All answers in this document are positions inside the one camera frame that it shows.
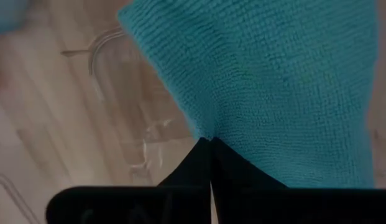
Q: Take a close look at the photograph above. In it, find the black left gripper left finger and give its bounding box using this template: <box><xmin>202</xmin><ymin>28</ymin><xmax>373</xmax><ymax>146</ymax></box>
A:
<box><xmin>45</xmin><ymin>138</ymin><xmax>211</xmax><ymax>224</ymax></box>

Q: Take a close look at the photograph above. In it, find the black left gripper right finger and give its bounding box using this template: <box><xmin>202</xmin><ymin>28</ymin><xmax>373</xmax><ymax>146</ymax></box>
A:
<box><xmin>211</xmin><ymin>136</ymin><xmax>386</xmax><ymax>224</ymax></box>

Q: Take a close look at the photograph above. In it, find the clear plastic bin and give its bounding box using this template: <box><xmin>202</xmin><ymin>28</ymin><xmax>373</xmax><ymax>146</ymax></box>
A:
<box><xmin>0</xmin><ymin>26</ymin><xmax>196</xmax><ymax>224</ymax></box>

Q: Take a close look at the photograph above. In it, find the blue microfiber towel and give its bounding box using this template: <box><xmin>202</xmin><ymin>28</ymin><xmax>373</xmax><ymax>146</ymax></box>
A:
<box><xmin>0</xmin><ymin>0</ymin><xmax>379</xmax><ymax>189</ymax></box>

